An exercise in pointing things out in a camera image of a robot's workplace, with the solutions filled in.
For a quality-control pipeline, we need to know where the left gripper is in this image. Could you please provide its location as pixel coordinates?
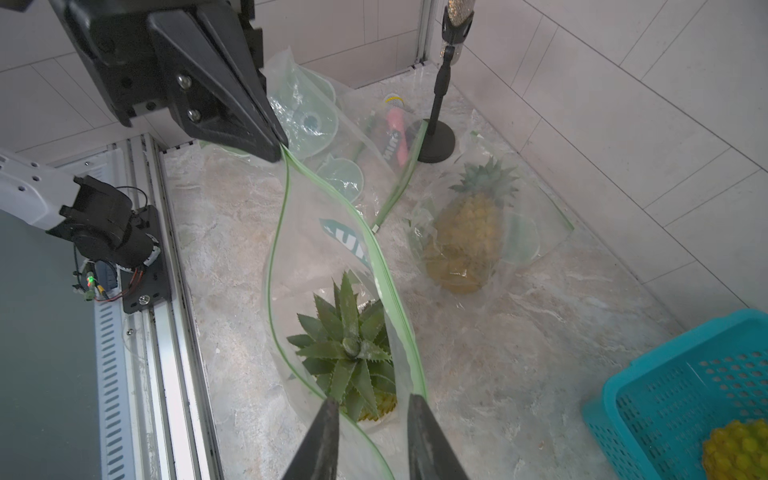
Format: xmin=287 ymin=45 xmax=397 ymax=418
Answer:
xmin=51 ymin=1 xmax=289 ymax=163

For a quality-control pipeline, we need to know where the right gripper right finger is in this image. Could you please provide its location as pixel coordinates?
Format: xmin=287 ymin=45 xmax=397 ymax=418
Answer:
xmin=407 ymin=394 xmax=469 ymax=480

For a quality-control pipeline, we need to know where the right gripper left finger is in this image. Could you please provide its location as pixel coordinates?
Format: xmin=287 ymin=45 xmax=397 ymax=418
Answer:
xmin=282 ymin=398 xmax=340 ymax=480

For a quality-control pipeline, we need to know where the green pineapple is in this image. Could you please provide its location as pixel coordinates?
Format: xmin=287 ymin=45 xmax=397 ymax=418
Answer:
xmin=423 ymin=157 xmax=518 ymax=295
xmin=287 ymin=270 xmax=398 ymax=422

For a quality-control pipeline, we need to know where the zip-top bag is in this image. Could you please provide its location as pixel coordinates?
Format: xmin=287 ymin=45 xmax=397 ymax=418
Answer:
xmin=264 ymin=50 xmax=427 ymax=232
xmin=407 ymin=131 xmax=575 ymax=296
xmin=262 ymin=153 xmax=427 ymax=479

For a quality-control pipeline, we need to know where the yellow pineapple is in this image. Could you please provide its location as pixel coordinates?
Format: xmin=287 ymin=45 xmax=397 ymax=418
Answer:
xmin=702 ymin=419 xmax=767 ymax=480

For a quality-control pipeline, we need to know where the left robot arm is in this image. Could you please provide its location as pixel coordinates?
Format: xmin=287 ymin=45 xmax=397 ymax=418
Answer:
xmin=1 ymin=1 xmax=289 ymax=269

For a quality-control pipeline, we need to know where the pink toy microphone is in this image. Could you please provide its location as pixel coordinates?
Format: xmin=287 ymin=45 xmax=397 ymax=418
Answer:
xmin=383 ymin=95 xmax=409 ymax=167

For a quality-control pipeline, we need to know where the left circuit board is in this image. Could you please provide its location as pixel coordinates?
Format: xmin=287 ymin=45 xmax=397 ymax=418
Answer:
xmin=73 ymin=260 xmax=119 ymax=302

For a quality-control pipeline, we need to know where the teal plastic basket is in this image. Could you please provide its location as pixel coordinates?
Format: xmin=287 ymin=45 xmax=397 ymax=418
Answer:
xmin=582 ymin=309 xmax=767 ymax=479

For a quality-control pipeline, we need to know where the black microphone stand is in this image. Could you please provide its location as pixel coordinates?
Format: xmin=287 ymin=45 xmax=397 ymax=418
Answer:
xmin=416 ymin=0 xmax=475 ymax=165

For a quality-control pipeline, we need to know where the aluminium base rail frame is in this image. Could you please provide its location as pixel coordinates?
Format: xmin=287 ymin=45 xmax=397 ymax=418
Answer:
xmin=59 ymin=134 xmax=223 ymax=479

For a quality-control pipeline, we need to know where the left aluminium corner post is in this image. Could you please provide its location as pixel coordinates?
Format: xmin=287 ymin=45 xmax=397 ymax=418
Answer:
xmin=415 ymin=0 xmax=446 ymax=65

